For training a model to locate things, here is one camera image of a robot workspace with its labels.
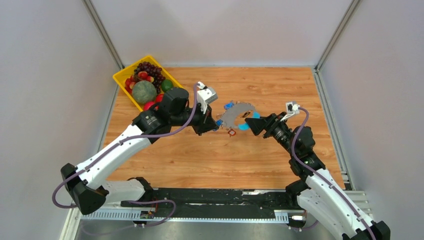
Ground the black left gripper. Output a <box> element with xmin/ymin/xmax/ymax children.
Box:
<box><xmin>170</xmin><ymin>99</ymin><xmax>219</xmax><ymax>136</ymax></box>

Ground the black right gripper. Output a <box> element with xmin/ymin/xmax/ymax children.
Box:
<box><xmin>244</xmin><ymin>112</ymin><xmax>297</xmax><ymax>158</ymax></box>

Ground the red key tag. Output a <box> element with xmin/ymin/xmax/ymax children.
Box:
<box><xmin>228</xmin><ymin>129</ymin><xmax>236</xmax><ymax>137</ymax></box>

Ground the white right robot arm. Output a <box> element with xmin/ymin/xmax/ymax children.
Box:
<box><xmin>244</xmin><ymin>112</ymin><xmax>391</xmax><ymax>240</ymax></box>

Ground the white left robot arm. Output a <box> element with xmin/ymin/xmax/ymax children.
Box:
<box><xmin>60</xmin><ymin>82</ymin><xmax>218</xmax><ymax>215</ymax></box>

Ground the red apple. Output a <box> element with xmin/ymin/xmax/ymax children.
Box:
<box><xmin>155</xmin><ymin>93</ymin><xmax>164</xmax><ymax>103</ymax></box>

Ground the dark green lime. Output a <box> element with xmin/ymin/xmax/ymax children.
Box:
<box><xmin>160</xmin><ymin>79</ymin><xmax>174</xmax><ymax>93</ymax></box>

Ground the pink-red apple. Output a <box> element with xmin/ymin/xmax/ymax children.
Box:
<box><xmin>143</xmin><ymin>101</ymin><xmax>159</xmax><ymax>111</ymax></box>

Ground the green melon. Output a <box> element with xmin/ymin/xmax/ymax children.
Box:
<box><xmin>132</xmin><ymin>80</ymin><xmax>158</xmax><ymax>105</ymax></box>

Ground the purple grape bunch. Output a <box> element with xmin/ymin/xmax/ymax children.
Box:
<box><xmin>133</xmin><ymin>61</ymin><xmax>166</xmax><ymax>94</ymax></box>

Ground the yellow plastic fruit bin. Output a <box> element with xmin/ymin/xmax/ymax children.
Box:
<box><xmin>113</xmin><ymin>55</ymin><xmax>183</xmax><ymax>112</ymax></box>

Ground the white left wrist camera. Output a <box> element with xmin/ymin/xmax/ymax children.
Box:
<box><xmin>196</xmin><ymin>81</ymin><xmax>218</xmax><ymax>114</ymax></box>

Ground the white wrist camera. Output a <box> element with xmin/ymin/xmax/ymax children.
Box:
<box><xmin>196</xmin><ymin>81</ymin><xmax>218</xmax><ymax>114</ymax></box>
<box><xmin>281</xmin><ymin>101</ymin><xmax>300</xmax><ymax>121</ymax></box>

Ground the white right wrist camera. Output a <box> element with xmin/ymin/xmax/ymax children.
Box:
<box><xmin>281</xmin><ymin>101</ymin><xmax>300</xmax><ymax>121</ymax></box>

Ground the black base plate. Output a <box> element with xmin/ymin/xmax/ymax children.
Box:
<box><xmin>141</xmin><ymin>188</ymin><xmax>301</xmax><ymax>218</ymax></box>

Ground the slotted cable duct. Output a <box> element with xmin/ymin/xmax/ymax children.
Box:
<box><xmin>80</xmin><ymin>208</ymin><xmax>289</xmax><ymax>224</ymax></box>

